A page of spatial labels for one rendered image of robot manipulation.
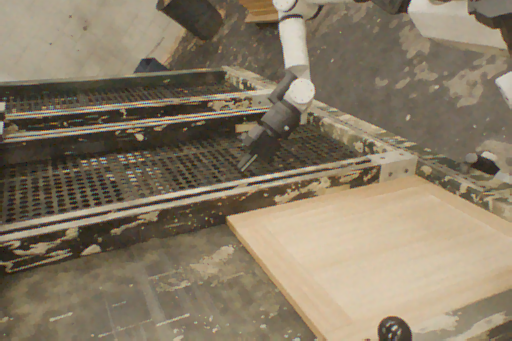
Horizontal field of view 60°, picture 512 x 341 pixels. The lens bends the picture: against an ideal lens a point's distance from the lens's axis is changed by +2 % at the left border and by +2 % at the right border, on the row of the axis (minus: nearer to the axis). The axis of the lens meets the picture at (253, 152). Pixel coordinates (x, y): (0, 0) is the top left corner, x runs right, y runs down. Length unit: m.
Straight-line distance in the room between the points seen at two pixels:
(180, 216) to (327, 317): 0.38
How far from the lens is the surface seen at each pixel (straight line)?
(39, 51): 5.93
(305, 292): 0.80
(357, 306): 0.79
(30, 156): 1.44
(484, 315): 0.81
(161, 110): 1.68
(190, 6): 5.23
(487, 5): 0.48
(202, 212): 0.97
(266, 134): 1.16
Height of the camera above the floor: 1.90
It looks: 34 degrees down
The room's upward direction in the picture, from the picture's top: 55 degrees counter-clockwise
